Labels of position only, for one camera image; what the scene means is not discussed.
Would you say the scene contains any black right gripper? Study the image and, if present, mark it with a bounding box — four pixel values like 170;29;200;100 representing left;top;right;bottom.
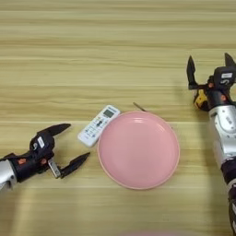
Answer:
185;53;236;112

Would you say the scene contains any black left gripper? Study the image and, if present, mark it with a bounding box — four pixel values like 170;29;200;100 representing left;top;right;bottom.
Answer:
10;123;91;183

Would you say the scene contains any yellow black tape measure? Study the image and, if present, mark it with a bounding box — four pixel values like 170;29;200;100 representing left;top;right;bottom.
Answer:
193;88;213;112

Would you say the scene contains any white remote control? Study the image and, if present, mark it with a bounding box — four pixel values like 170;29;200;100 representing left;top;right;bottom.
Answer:
77;104;122;148

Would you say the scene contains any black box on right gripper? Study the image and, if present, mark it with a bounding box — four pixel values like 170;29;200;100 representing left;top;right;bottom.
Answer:
213;65;236;90

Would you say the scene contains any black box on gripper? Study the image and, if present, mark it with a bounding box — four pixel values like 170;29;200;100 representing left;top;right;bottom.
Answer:
213;65;236;90
29;130;55;160

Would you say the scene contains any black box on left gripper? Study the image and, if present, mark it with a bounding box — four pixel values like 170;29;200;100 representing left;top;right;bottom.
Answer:
29;130;55;160

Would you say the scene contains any pink round plate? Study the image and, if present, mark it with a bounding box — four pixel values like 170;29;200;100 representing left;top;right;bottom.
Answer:
97;111;181;191

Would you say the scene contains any thin wooden stick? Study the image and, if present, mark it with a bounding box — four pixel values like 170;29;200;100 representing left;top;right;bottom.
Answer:
132;101;148;112

